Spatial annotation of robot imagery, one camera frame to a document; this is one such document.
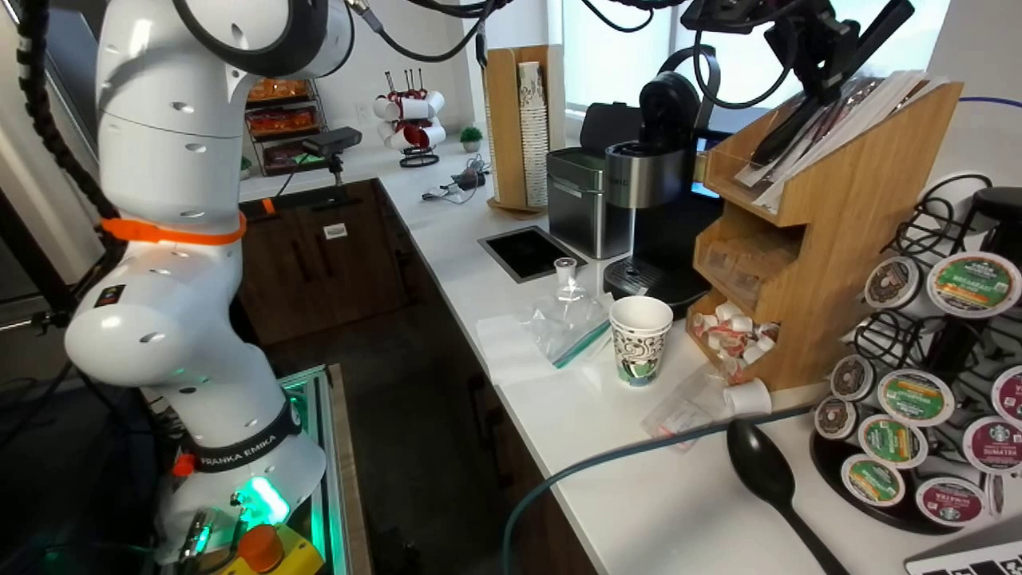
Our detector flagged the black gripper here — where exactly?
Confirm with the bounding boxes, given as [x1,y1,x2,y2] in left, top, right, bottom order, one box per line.
[765,0,855,107]

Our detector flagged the wooden stand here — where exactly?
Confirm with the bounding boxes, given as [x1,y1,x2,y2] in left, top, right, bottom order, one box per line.
[684,69,967,394]

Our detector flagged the black device on stand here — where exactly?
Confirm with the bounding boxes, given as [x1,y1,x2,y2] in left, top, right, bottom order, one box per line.
[300,125,368,181]

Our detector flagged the dark sachet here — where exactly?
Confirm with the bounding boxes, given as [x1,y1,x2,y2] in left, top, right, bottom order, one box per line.
[732,69,888,190]

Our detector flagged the white paper sachet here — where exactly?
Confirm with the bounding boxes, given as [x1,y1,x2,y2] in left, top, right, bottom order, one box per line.
[748,67,930,218]

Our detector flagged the black coffee machine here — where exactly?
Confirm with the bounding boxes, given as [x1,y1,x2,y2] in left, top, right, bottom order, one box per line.
[579,41,739,312]

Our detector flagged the brown sugar sachets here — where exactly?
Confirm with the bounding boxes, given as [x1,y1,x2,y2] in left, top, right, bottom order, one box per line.
[698,238,777,312]

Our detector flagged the window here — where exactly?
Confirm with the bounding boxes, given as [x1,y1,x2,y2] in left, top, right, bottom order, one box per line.
[546,0,955,108]

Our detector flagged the brown lid coffee pod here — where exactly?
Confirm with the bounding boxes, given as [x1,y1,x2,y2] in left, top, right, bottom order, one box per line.
[859,253,922,312]
[813,397,862,444]
[828,350,880,401]

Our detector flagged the black appliance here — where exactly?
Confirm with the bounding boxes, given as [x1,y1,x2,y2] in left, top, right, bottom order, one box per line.
[967,186,1022,268]

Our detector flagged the green lid coffee pod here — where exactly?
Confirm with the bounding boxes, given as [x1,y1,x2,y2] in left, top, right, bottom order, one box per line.
[922,250,1022,321]
[837,452,910,510]
[855,411,933,474]
[877,367,959,428]

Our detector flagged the steel container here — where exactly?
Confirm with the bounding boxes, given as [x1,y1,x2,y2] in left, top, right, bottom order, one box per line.
[545,144,641,264]

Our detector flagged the white paper cup stack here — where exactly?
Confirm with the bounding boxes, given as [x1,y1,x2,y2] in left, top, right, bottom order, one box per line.
[514,59,554,212]

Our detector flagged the patterned paper cup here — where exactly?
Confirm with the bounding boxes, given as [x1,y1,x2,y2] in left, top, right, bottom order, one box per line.
[606,295,681,394]

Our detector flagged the small white creamer cup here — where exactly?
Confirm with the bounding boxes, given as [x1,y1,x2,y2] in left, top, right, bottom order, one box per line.
[722,378,777,423]

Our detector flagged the wooden cup dispenser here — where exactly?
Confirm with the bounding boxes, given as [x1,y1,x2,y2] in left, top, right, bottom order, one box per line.
[481,41,568,214]

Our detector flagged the clear plastic packet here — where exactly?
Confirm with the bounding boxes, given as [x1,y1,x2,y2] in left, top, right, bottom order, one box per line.
[641,370,739,452]

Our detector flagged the clear zip plastic bag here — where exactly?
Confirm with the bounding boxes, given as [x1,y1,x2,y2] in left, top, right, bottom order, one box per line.
[520,264,621,373]

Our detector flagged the maroon lid coffee pod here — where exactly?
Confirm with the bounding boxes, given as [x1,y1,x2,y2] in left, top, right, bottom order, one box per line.
[914,474,988,531]
[959,411,1022,475]
[988,363,1022,428]

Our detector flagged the black plastic spoon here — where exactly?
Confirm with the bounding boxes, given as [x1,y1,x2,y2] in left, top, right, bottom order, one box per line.
[727,419,855,575]

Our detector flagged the white mug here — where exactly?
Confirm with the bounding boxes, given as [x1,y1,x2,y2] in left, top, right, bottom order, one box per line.
[374,93,449,125]
[387,120,452,152]

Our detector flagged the mug rack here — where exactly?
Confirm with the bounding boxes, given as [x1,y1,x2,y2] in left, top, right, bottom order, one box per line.
[371,63,452,173]

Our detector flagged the checkerboard calibration card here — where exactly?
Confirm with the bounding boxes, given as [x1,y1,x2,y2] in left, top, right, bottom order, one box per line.
[900,515,1022,575]

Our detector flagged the dark wooden cabinet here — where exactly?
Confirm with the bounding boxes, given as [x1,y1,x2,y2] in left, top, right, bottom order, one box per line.
[219,177,473,356]

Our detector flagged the snack shelf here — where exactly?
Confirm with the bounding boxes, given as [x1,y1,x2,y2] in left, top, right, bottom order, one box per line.
[243,72,331,179]

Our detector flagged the yellow emergency stop box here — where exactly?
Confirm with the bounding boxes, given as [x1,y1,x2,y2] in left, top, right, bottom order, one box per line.
[219,520,331,575]

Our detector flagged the black corrugated conduit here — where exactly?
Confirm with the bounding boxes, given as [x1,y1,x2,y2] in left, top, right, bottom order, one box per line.
[11,0,124,322]

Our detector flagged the blue cable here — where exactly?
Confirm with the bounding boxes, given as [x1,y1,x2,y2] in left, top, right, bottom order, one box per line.
[955,93,1022,113]

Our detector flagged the black wire pod carousel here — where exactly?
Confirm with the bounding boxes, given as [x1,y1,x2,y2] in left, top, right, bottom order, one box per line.
[807,169,1022,537]

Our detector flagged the black adapter cable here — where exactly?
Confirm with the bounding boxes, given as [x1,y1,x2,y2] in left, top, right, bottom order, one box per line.
[419,157,492,206]

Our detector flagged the black cable bundle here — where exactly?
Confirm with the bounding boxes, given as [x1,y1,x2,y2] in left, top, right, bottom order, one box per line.
[350,0,795,113]

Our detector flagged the orange cable strap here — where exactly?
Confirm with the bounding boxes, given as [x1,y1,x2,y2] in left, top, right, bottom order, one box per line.
[100,212,249,250]

